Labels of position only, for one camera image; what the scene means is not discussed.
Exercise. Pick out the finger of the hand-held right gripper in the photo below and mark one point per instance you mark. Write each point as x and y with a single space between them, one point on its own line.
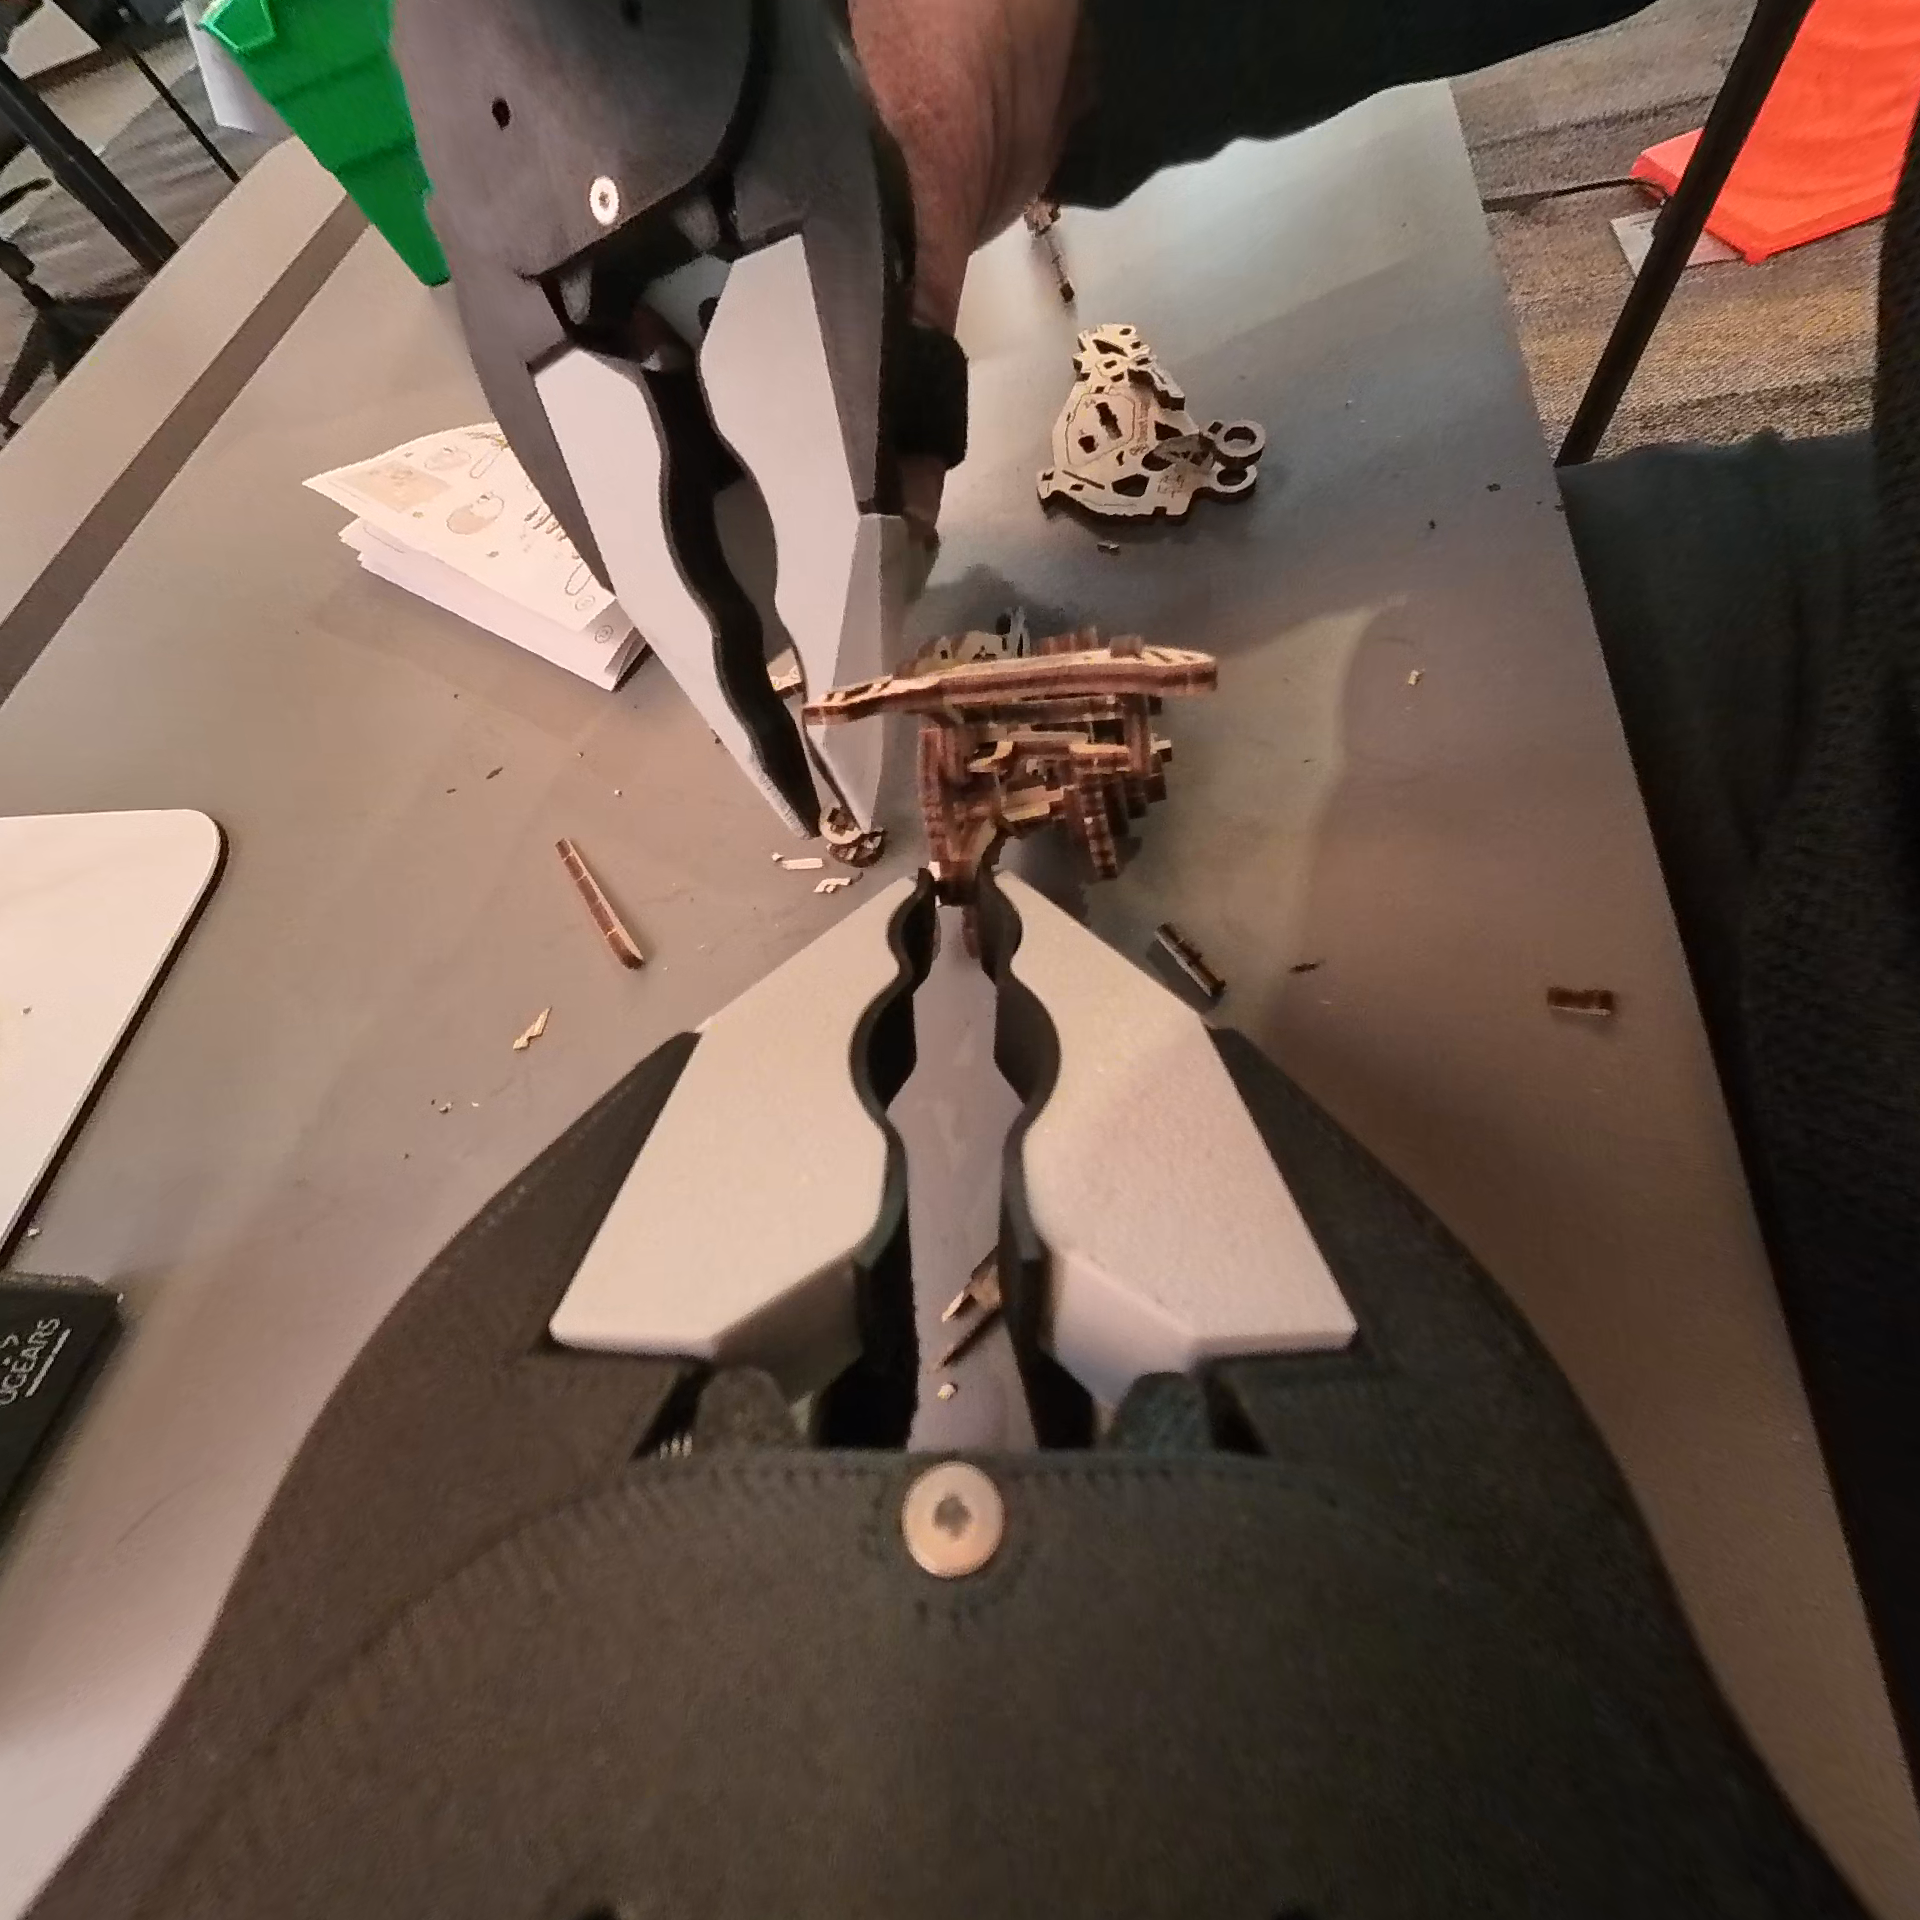
615 481
811 452

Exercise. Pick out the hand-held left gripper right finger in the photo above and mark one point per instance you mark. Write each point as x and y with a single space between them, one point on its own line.
1199 1198

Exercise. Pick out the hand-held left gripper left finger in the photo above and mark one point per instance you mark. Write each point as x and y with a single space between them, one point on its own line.
719 1185

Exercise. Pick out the pale wooden parts sheet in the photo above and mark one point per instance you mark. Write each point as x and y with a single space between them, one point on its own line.
1135 436

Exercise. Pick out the brown wooden model assembly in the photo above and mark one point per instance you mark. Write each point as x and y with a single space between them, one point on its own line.
1049 737

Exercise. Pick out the person's right forearm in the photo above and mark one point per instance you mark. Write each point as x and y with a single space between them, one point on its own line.
1275 77

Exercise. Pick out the dark model kit box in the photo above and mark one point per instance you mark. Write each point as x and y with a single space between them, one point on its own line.
45 1396

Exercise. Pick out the person's right hand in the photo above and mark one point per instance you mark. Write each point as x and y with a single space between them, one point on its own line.
973 104

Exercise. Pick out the open instruction booklet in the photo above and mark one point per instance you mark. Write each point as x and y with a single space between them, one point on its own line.
453 555

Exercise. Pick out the stacked green plastic bins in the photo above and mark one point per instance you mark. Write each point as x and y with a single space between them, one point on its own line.
344 118

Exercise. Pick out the dark wooden scrap piece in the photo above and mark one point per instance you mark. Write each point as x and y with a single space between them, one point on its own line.
1189 962
1578 1003

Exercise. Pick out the pale wooden splinter scrap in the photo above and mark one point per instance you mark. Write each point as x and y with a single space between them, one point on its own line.
973 1290

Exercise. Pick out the long notched wooden strip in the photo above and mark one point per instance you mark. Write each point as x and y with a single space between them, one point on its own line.
600 902

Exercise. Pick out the dark wooden axle rod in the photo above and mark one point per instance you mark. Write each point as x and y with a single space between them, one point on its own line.
1052 251

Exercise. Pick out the black chair base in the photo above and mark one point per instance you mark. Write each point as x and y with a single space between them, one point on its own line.
77 255

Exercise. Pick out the wooden book stand white base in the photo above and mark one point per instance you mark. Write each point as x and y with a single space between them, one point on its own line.
90 962

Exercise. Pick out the orange traffic cone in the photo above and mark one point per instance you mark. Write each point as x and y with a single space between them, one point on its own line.
1816 135

